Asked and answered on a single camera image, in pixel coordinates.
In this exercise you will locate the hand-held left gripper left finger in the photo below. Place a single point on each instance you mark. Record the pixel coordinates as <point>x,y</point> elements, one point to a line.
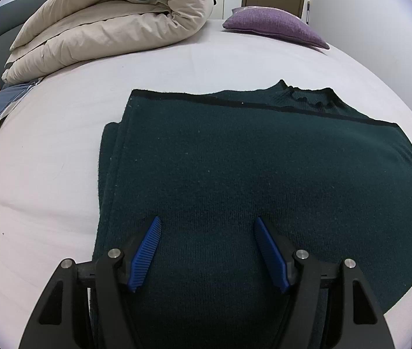
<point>145,258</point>

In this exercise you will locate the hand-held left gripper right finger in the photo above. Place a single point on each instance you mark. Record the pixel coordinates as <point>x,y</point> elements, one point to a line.
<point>271,258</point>

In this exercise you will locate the dark green sweater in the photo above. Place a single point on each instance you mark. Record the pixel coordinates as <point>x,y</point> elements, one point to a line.
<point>246,167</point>

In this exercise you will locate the purple pillow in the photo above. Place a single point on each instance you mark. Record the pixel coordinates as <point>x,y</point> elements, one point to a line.
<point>275,23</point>

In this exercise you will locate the beige folded duvet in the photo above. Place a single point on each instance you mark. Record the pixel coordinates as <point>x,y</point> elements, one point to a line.
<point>111,25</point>

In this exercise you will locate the grey-blue padded headboard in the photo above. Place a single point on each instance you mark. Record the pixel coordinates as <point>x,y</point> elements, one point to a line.
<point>9,18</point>

